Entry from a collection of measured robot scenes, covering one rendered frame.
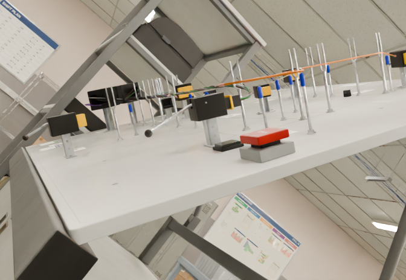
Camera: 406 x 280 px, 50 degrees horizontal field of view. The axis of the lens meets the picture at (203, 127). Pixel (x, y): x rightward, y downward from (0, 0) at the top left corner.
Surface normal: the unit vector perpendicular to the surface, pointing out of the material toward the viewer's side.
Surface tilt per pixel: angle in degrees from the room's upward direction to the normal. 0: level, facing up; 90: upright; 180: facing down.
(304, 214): 90
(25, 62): 90
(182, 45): 90
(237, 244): 90
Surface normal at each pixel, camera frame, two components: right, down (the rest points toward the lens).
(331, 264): 0.29, -0.07
